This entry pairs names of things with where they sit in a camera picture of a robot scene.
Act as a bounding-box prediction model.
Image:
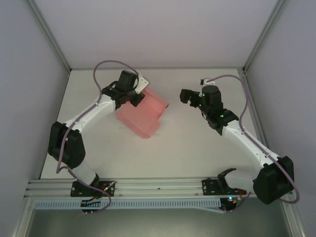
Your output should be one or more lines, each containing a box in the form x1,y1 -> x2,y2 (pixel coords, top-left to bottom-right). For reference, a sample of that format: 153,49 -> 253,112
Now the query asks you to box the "pink paper box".
115,88 -> 170,140

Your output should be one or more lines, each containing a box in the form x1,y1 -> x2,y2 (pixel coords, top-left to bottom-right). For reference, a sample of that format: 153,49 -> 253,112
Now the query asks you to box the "black right electronics board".
220,196 -> 238,213

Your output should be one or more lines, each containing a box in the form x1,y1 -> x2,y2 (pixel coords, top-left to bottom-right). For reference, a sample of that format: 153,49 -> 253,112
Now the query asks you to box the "black electronics board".
220,196 -> 238,213
80,199 -> 101,216

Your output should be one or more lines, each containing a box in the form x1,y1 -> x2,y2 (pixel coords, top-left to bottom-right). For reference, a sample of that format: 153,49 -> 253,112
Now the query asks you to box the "black left electronics board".
80,199 -> 101,216

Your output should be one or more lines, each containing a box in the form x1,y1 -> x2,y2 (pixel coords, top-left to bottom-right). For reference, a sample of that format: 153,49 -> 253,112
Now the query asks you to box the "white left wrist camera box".
134,74 -> 151,94

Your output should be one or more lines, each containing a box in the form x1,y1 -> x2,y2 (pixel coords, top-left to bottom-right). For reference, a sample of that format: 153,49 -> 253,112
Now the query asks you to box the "aluminium side rail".
237,68 -> 281,176

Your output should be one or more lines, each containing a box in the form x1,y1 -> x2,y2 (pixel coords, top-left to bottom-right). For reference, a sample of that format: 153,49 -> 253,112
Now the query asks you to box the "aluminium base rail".
24,174 -> 294,198

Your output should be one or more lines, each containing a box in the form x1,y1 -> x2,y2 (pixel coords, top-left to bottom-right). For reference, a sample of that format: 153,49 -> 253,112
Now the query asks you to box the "aluminium frame post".
242,0 -> 289,75
26,0 -> 73,73

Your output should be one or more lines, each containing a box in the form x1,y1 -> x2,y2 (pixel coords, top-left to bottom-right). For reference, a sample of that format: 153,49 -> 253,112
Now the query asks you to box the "white slotted cable duct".
34,198 -> 222,211

